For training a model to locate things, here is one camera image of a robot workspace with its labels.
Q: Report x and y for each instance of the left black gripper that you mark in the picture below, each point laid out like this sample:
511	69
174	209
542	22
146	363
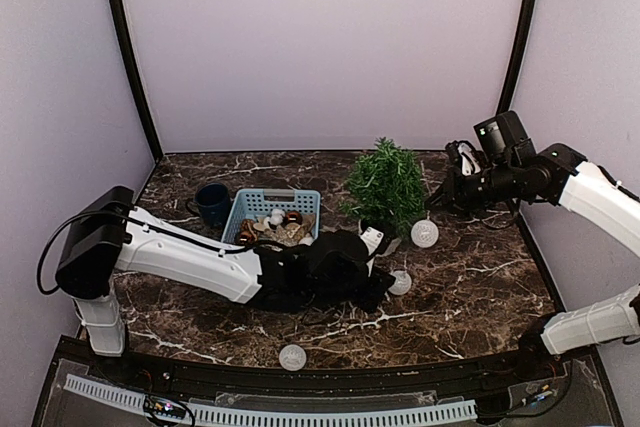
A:
371	300

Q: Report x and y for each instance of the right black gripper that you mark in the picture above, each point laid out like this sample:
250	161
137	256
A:
448	194

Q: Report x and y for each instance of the white woven ball light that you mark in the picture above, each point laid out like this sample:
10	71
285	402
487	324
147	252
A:
424	233
292	357
402	283

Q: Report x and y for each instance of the small green christmas tree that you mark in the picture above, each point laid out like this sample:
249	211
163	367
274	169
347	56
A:
385	186

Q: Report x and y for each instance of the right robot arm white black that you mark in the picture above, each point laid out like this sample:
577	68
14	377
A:
582	221

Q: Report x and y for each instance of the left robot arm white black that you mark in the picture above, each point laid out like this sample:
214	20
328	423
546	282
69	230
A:
113	234

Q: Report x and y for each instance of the white textured tree pot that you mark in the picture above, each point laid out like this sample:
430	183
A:
387	228

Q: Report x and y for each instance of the copper shiny bauble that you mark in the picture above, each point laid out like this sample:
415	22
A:
293	217
244	238

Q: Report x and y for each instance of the white cotton boll sprig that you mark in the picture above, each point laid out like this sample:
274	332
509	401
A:
271	221

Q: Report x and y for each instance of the light blue plastic basket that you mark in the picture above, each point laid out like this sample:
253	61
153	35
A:
257	203

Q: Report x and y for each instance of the dark blue mug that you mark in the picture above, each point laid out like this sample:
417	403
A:
212	203

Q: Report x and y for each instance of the small circuit board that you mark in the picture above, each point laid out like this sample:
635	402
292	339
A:
164	409

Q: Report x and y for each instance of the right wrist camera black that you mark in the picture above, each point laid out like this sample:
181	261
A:
463	155

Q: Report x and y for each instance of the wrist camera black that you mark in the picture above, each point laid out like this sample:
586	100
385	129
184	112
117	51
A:
463	155
378	244

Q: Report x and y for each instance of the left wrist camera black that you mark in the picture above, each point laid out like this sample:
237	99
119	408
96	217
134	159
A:
378	244

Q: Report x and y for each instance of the left black frame post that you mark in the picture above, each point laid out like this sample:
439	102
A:
128	56

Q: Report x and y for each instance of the black frame post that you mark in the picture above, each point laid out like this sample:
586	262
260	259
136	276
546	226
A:
516	56
128	56

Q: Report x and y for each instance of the right black frame post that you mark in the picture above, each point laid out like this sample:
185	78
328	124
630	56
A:
516	56

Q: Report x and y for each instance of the black front rail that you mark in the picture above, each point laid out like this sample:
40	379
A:
484	376

